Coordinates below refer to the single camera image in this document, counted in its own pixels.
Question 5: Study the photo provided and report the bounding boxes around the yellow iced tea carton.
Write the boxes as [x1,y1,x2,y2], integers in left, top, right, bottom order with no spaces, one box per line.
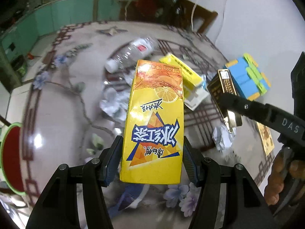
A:
[119,60,184,185]

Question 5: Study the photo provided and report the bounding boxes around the wooden chair by wall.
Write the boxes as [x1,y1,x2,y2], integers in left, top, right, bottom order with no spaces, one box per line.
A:
[174,0,218,34]

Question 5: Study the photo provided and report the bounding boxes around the dark gold cigarette box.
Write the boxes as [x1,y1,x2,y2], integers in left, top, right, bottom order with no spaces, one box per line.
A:
[207,69,242,133]

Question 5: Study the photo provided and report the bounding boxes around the crumpled white paper ball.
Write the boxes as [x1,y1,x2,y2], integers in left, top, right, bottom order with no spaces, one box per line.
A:
[99,87,130,123]

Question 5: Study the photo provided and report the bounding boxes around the red green-rimmed trash bucket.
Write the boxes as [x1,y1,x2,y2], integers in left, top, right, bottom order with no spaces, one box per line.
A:
[1,123,25,196]

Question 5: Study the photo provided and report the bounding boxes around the teal kitchen cabinets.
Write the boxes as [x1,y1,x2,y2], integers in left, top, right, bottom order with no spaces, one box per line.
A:
[0,0,125,63]

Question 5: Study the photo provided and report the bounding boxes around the dark bucket on floor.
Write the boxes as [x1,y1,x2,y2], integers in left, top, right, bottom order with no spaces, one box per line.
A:
[11,55,28,78]

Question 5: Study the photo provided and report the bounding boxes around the yellow medicine box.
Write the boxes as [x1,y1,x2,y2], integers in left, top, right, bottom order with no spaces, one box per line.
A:
[159,53,209,111]

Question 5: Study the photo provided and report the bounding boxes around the floral patterned tablecloth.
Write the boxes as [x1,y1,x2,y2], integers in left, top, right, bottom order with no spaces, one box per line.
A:
[0,21,277,229]

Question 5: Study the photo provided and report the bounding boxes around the person's right hand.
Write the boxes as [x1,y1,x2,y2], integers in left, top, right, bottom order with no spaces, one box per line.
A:
[264,150,304,206]

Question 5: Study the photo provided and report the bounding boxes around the blue green toy block set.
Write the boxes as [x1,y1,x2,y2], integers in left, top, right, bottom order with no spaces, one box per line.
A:
[225,53,271,101]

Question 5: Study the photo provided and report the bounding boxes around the small crumpled white paper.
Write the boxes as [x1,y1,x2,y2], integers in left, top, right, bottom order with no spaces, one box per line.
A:
[212,124,236,152]

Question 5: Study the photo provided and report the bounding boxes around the clear plastic water bottle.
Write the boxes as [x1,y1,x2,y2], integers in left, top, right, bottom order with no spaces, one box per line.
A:
[105,37,158,73]

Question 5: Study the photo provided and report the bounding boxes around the yellow printed card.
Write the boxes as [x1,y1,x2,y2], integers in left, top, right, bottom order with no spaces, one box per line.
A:
[256,122,275,157]

